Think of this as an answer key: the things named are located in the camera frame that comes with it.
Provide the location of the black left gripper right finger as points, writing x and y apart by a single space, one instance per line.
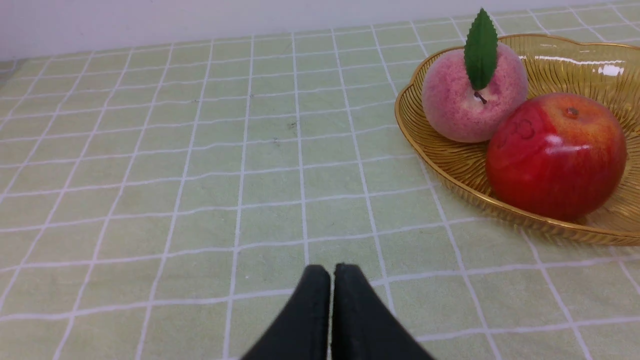
362 326

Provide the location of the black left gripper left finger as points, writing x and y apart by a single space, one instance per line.
301 329

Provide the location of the green checkered tablecloth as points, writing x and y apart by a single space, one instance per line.
161 202

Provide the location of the pink peach with leaf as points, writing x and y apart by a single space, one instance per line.
468 91

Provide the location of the red apple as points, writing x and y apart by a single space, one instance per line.
559 155

